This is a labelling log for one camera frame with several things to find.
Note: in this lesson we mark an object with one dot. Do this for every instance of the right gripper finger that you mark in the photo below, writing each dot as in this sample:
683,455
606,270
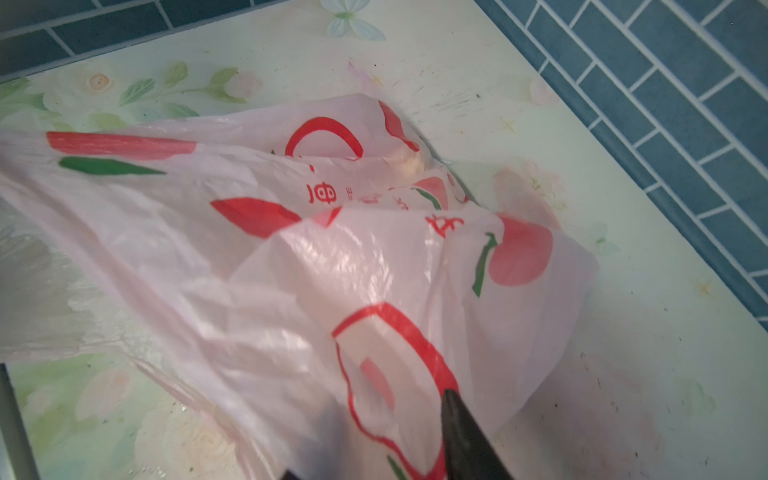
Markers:
469,454

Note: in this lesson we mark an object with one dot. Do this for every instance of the beige fake fruit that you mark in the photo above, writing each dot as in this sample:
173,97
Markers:
408,163

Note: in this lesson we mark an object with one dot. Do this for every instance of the pink plastic bag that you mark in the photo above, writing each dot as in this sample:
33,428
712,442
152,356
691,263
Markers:
309,300

